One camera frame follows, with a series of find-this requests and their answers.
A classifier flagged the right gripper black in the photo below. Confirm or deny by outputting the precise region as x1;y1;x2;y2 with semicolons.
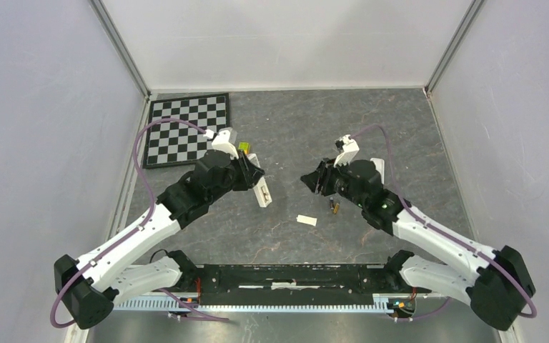
300;156;366;209

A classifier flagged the white remote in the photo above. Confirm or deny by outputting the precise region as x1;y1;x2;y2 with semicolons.
248;153;272;208

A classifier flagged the white remote control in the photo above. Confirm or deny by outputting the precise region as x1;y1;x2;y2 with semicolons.
370;158;385;184

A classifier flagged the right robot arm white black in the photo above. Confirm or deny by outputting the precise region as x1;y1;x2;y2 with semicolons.
300;159;537;331

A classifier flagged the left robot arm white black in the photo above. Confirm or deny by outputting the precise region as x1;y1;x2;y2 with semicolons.
50;150;272;329

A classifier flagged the green yellow orange brick stack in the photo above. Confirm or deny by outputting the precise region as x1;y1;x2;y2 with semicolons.
238;141;251;155

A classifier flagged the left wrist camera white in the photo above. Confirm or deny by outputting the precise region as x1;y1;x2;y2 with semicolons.
203;127;239;159

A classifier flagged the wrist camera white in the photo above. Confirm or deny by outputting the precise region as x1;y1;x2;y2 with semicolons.
334;134;360;167
203;127;239;159

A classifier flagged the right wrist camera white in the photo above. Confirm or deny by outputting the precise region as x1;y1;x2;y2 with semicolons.
334;134;360;167

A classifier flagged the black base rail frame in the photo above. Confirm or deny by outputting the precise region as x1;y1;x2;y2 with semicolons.
166;250;419;308

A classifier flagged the white cable duct comb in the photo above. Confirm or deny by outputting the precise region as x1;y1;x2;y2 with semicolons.
114;294;393;314

